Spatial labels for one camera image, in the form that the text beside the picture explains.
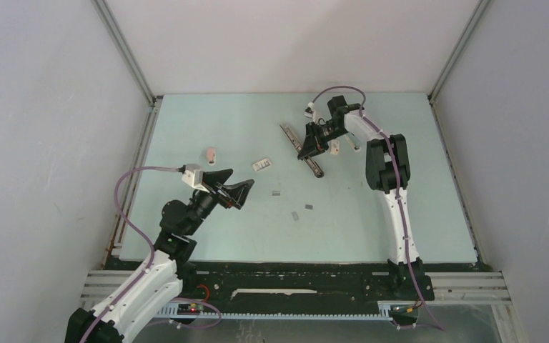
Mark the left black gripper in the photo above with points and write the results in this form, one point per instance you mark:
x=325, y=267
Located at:
x=234, y=194

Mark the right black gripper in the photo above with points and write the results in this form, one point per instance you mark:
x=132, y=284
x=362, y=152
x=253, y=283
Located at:
x=310, y=147

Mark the pink stapler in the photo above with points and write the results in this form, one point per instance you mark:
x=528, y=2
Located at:
x=211, y=156

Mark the light blue stapler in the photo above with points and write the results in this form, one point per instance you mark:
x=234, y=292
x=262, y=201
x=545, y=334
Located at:
x=351, y=141

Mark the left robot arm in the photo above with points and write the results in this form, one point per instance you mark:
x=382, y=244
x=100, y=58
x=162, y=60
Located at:
x=166, y=271

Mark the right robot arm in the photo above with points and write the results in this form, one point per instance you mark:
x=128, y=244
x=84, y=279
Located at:
x=387, y=172

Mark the closed white staple box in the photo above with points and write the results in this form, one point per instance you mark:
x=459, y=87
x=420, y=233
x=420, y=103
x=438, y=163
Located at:
x=335, y=147

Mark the open staple box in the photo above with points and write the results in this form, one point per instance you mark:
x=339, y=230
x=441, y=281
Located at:
x=262, y=165

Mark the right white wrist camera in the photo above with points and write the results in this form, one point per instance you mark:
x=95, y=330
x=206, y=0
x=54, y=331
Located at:
x=312, y=114

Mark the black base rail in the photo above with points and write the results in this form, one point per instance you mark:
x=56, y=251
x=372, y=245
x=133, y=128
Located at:
x=281, y=288

